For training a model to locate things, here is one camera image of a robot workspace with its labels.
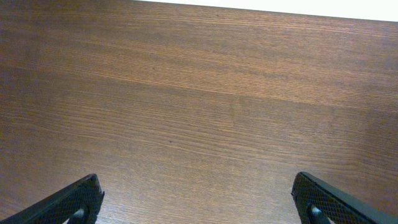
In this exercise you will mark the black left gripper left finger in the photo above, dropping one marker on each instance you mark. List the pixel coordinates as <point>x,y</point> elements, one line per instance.
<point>79,202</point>

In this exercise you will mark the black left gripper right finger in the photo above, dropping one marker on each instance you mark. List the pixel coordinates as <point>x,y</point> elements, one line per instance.
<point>319,202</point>

